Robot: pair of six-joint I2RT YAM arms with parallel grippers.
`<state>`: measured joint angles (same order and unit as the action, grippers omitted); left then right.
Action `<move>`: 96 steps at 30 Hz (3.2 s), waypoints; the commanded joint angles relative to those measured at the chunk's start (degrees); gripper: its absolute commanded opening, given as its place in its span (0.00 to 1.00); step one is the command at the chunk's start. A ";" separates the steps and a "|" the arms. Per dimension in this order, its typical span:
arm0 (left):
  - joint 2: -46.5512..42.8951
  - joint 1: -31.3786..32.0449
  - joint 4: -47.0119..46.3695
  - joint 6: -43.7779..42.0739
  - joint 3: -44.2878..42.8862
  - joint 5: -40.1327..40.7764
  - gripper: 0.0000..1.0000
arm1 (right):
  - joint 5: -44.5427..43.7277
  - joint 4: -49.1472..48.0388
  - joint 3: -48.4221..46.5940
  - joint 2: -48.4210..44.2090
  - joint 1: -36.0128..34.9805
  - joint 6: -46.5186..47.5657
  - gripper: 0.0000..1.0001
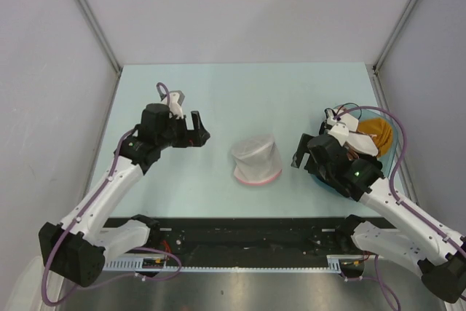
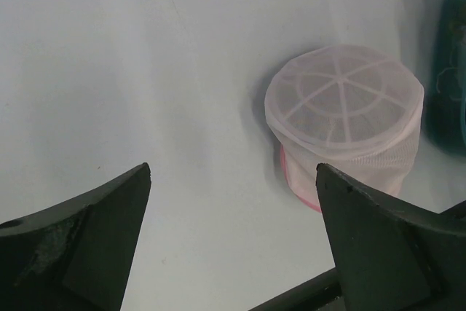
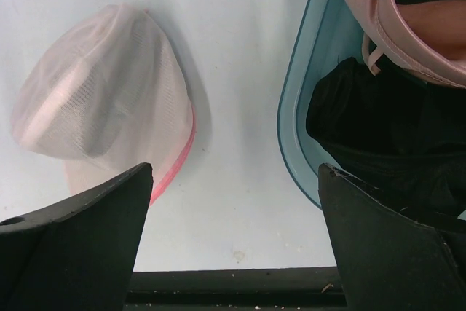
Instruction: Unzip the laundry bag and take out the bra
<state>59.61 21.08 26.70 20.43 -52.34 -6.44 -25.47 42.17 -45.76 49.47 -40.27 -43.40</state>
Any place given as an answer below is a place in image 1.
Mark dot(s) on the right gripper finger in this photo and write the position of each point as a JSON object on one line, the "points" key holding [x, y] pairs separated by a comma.
{"points": [[299, 163], [302, 148]]}

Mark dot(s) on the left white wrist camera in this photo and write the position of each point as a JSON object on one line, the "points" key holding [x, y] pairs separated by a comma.
{"points": [[174, 101]]}

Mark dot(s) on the white bra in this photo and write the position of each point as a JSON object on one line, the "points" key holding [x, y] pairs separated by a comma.
{"points": [[360, 142]]}

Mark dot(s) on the blue translucent plastic basin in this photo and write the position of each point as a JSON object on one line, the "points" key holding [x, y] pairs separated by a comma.
{"points": [[391, 158]]}

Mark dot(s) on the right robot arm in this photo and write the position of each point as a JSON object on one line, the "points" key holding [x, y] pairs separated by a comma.
{"points": [[426, 247]]}

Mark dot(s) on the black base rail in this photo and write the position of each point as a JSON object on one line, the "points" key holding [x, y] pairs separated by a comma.
{"points": [[253, 243]]}

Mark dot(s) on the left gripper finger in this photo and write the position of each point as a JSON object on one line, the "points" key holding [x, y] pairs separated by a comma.
{"points": [[187, 143], [197, 122]]}

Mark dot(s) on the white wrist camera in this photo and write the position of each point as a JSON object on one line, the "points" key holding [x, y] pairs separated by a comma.
{"points": [[174, 101], [341, 127]]}

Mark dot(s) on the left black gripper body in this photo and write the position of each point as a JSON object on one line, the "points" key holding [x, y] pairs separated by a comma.
{"points": [[177, 130]]}

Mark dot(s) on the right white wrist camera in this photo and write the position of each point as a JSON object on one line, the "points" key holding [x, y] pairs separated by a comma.
{"points": [[341, 127]]}

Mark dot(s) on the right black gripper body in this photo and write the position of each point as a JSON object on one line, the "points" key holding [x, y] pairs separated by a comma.
{"points": [[311, 166]]}

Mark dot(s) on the white mesh laundry bag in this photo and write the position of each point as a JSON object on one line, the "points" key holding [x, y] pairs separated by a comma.
{"points": [[257, 160]]}

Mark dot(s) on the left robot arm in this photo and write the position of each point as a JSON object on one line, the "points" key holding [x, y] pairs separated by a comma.
{"points": [[76, 248]]}

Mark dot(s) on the mustard yellow garment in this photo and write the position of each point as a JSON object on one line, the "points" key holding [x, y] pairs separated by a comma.
{"points": [[380, 132]]}

